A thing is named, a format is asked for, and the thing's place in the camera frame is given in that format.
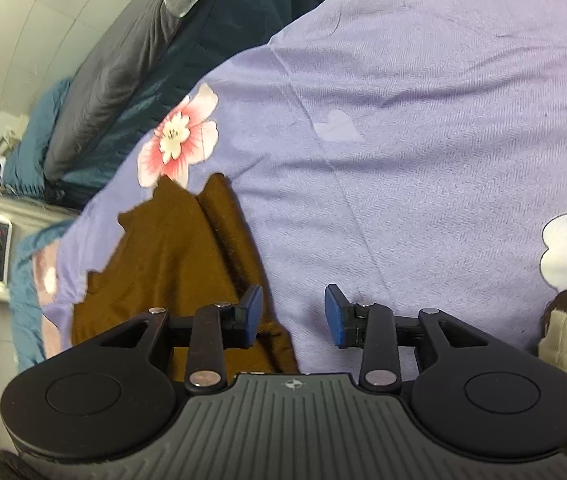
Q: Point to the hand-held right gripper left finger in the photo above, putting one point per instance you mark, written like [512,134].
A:
[253,316]

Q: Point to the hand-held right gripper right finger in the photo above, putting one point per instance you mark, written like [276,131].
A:
[334,316]

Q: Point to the lavender floral blanket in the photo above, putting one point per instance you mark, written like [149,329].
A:
[413,135]

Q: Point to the brown knit sweater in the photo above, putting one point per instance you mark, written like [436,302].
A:
[173,260]

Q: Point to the teal bedsheet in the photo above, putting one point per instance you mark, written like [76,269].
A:
[30,140]

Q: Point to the dark teal quilt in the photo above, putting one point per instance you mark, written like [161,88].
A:
[163,70]

